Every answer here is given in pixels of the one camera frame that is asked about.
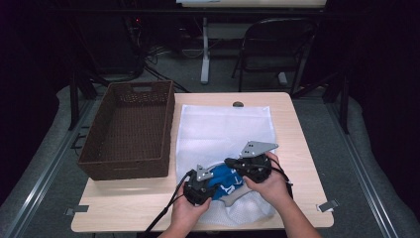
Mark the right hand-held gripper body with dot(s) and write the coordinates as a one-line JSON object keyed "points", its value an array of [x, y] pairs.
{"points": [[256, 167]]}

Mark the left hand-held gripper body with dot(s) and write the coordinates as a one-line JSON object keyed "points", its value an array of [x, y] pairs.
{"points": [[198, 191]]}

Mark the blue garment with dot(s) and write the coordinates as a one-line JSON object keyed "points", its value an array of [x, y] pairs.
{"points": [[226, 183]]}

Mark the white mesh laundry bag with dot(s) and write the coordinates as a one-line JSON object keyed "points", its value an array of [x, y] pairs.
{"points": [[218, 129]]}

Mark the brown woven basket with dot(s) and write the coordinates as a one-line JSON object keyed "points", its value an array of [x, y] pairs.
{"points": [[132, 125]]}

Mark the person's left hand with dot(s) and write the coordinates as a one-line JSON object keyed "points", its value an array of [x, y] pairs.
{"points": [[186, 214]]}

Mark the person's right hand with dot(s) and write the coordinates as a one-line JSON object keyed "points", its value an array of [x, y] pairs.
{"points": [[272, 188]]}

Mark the grey tape piece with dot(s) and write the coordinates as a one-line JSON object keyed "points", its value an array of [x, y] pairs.
{"points": [[79, 209], [327, 205]]}

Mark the white desk leg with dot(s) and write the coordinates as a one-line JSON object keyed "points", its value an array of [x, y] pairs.
{"points": [[205, 59]]}

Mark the black metal stand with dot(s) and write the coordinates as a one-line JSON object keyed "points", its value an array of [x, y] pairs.
{"points": [[74, 99], [345, 99]]}

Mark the black folding chair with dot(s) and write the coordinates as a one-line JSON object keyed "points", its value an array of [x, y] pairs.
{"points": [[277, 43]]}

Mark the aluminium floor rail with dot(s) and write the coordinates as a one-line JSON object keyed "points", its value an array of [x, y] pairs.
{"points": [[49, 168], [360, 168]]}

